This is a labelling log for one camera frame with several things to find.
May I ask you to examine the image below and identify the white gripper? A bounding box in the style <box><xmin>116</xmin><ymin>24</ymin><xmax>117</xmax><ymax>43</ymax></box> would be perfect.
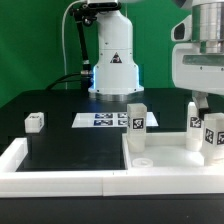
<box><xmin>172</xmin><ymin>43</ymin><xmax>224</xmax><ymax>119</ymax></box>

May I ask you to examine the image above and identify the white square table top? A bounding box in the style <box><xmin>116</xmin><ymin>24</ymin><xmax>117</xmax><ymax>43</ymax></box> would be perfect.
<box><xmin>122</xmin><ymin>132</ymin><xmax>224</xmax><ymax>170</ymax></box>

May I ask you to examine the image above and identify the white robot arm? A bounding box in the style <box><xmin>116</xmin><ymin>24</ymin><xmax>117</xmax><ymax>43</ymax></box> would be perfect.
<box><xmin>87</xmin><ymin>0</ymin><xmax>224</xmax><ymax>118</ymax></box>

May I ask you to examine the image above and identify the white sheet with tags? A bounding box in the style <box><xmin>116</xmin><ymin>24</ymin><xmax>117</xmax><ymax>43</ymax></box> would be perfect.
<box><xmin>72</xmin><ymin>112</ymin><xmax>159</xmax><ymax>128</ymax></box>

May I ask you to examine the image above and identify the white U-shaped obstacle fence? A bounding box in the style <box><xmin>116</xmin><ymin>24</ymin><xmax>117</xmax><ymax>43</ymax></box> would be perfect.
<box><xmin>0</xmin><ymin>138</ymin><xmax>224</xmax><ymax>198</ymax></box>

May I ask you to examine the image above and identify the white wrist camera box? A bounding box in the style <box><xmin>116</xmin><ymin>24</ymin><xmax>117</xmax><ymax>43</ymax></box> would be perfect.
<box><xmin>171</xmin><ymin>15</ymin><xmax>192</xmax><ymax>42</ymax></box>

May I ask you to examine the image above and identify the white cable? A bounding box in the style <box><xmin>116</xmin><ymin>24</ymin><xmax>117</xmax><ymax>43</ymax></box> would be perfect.
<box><xmin>61</xmin><ymin>0</ymin><xmax>88</xmax><ymax>90</ymax></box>

